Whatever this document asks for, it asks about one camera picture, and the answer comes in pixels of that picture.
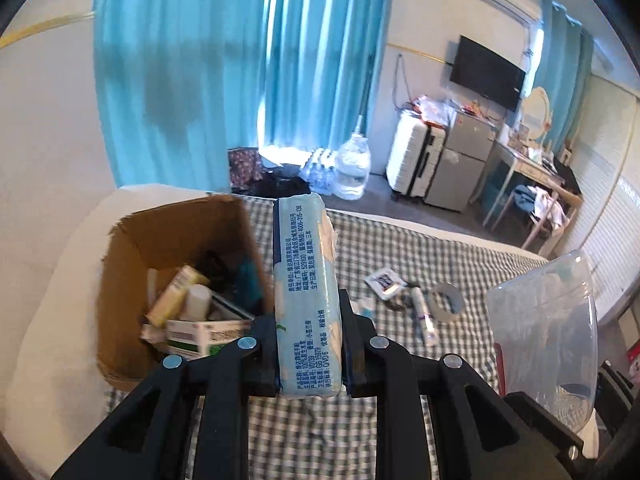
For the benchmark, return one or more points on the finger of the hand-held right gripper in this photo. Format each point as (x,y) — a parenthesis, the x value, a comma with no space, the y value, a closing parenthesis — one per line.
(540,415)
(614,392)

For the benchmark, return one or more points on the wooden desk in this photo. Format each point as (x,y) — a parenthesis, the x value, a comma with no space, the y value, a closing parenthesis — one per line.
(530,165)

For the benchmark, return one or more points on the dark patterned bag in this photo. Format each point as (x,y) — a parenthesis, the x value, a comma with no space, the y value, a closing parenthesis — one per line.
(245,167)

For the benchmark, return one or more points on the small white blue packet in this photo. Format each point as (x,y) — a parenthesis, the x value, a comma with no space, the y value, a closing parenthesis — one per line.
(362,306)

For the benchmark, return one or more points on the clear plastic cup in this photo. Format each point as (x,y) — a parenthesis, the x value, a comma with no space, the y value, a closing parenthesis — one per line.
(545,320)

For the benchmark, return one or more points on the oval white mirror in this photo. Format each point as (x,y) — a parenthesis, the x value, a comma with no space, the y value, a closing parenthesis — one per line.
(535,112)

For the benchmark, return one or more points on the pack of water bottles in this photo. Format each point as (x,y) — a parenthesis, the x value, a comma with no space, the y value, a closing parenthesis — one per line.
(317,170)

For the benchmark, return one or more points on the green white carton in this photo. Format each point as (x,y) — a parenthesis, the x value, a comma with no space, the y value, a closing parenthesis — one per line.
(200,337)

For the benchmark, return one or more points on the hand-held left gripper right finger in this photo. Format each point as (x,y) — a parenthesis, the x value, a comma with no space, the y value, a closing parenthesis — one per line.
(356,355)

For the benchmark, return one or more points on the narrow blue curtain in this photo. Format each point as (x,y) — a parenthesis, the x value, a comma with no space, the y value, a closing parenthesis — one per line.
(575,85)

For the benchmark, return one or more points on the black television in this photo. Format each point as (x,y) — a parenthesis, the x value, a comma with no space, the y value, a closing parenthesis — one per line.
(487,72)

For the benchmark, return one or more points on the yellow cardboard carton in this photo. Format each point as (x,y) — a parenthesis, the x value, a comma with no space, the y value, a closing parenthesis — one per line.
(172,297)

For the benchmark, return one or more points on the clothes on chair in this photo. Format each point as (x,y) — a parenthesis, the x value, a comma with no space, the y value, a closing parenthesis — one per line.
(545,205)

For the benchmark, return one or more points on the grey white checked cloth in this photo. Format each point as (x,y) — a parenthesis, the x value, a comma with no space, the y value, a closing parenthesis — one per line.
(400,240)

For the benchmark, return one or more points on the white bottle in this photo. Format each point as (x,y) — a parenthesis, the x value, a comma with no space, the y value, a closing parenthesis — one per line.
(196,302)

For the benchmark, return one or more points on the large clear water jug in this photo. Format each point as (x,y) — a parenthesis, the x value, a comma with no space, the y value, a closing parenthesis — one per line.
(352,170)

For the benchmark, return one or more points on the white printed sachet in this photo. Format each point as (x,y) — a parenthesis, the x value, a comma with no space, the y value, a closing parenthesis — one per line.
(385,281)

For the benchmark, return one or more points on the white tube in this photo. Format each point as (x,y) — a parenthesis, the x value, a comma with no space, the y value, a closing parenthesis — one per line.
(427,325)

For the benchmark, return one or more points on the beige tape roll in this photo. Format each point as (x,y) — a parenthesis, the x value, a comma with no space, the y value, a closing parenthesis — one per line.
(434,306)

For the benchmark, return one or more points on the red white plastic bag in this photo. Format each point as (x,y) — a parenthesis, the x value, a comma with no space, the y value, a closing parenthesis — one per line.
(430,110)

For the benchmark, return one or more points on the grey small fridge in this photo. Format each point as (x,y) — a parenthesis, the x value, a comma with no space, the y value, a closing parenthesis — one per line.
(460,160)

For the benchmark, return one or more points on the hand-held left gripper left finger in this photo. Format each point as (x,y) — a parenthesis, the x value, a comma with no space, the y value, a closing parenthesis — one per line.
(265,360)

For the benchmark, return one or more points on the white suitcase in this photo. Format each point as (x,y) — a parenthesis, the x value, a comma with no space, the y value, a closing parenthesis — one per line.
(410,155)

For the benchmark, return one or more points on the light blue tissue pack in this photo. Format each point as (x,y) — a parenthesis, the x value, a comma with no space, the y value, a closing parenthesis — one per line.
(305,285)

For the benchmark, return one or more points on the brown cardboard box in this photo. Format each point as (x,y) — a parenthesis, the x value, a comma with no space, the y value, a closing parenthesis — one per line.
(200,230)

